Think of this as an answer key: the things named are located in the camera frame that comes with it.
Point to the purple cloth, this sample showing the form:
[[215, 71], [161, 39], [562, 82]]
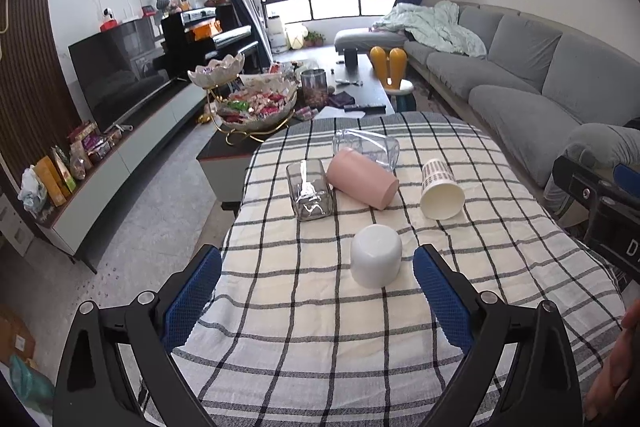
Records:
[[341, 99]]

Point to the pile of snack packets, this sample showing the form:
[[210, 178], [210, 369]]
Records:
[[95, 142]]

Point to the checked tablecloth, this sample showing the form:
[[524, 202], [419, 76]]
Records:
[[310, 347]]

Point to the white security camera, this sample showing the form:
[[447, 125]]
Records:
[[107, 14]]

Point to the potted plants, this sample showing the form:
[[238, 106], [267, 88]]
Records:
[[314, 38]]

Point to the white air purifier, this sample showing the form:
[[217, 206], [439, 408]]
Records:
[[276, 34]]

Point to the black piano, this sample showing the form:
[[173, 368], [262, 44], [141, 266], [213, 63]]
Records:
[[175, 47]]

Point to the white and blue cloth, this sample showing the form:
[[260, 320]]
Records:
[[31, 194]]

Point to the grey cushion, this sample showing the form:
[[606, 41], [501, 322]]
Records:
[[600, 142]]

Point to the large white petal bowl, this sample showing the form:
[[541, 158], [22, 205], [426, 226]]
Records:
[[260, 117]]

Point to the cardboard box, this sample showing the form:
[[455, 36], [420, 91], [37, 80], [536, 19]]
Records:
[[15, 332]]

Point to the orange snack box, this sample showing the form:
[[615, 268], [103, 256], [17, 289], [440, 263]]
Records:
[[50, 179]]

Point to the dark coffee table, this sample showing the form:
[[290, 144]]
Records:
[[362, 82]]

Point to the light green blanket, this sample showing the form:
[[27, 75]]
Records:
[[435, 27]]

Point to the silver device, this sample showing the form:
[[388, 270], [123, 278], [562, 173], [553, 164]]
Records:
[[200, 14]]

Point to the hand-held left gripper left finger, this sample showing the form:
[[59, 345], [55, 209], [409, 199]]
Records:
[[192, 302]]

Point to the black cylinder speaker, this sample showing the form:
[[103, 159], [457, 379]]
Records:
[[351, 57]]

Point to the teal bag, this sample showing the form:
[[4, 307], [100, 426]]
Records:
[[30, 382]]

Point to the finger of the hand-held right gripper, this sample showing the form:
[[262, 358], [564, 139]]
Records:
[[580, 184]]

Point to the person's right hand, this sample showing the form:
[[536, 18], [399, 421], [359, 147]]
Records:
[[617, 372]]

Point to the black television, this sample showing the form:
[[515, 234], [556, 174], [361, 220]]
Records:
[[115, 72]]

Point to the grey television cabinet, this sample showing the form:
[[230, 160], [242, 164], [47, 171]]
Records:
[[150, 127]]

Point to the small white petal bowl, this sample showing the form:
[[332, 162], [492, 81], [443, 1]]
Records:
[[215, 72]]

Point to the patterned paper cup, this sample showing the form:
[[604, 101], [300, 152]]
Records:
[[440, 197]]

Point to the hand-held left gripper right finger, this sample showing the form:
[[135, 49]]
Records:
[[442, 302]]

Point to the pink cup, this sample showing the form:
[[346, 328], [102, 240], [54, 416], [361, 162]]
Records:
[[362, 179]]

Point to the pile of wrapped candies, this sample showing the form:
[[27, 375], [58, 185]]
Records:
[[255, 102]]

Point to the clear glass lying down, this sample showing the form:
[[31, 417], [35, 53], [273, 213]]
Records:
[[372, 146]]

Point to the glass jar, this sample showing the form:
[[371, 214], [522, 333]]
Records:
[[314, 89]]

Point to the square clear glass cup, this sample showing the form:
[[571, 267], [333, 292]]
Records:
[[310, 192]]

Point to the black remote control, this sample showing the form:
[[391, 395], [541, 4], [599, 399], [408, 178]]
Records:
[[365, 108]]

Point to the yellow rabbit ear stool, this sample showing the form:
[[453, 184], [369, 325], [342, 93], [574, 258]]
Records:
[[392, 67]]

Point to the white cup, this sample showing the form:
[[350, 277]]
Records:
[[376, 257]]

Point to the grey sofa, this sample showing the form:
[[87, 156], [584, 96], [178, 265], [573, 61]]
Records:
[[505, 107]]

